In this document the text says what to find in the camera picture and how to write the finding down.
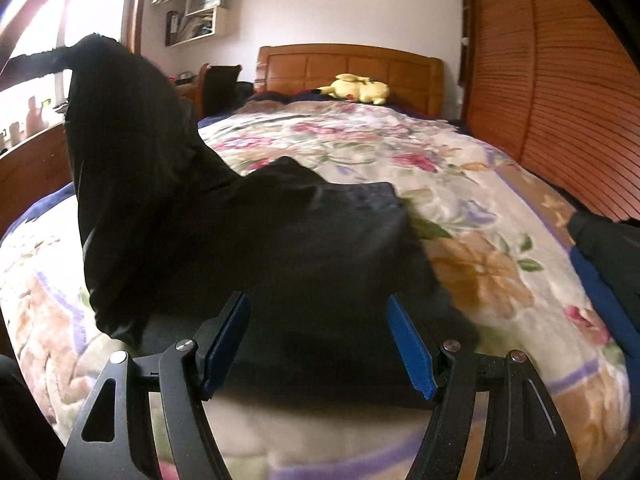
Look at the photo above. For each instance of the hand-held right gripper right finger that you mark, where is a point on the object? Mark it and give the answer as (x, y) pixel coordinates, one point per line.
(410, 345)

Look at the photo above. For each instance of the dark cloth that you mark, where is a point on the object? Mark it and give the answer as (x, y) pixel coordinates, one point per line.
(605, 240)

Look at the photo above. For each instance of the black jacket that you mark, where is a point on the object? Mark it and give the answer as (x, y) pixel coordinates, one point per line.
(275, 240)

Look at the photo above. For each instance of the wooden bed headboard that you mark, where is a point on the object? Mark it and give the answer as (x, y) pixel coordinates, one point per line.
(310, 67)

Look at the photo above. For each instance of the white wall shelf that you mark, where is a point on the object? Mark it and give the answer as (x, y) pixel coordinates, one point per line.
(200, 15)

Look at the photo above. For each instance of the wooden desk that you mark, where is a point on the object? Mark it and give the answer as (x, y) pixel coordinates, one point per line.
(30, 175)

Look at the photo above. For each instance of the window with wooden frame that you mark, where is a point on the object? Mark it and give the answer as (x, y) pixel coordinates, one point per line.
(40, 15)

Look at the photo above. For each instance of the wooden chair with dark back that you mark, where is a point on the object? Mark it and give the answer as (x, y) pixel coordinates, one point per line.
(222, 85)

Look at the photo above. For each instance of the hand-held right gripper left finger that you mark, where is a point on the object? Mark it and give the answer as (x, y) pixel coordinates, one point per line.
(227, 340)

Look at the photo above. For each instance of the floral blanket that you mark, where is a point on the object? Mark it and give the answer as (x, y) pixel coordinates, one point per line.
(350, 145)

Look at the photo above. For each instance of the wooden slatted wardrobe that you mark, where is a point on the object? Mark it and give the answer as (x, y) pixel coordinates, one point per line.
(550, 85)

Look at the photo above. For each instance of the brown bottle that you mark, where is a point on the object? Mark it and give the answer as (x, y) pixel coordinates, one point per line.
(33, 117)

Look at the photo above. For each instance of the yellow plush toy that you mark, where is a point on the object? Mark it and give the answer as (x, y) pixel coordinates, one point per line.
(362, 90)

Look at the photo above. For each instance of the dark pillow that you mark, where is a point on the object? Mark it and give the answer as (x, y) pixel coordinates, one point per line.
(260, 94)

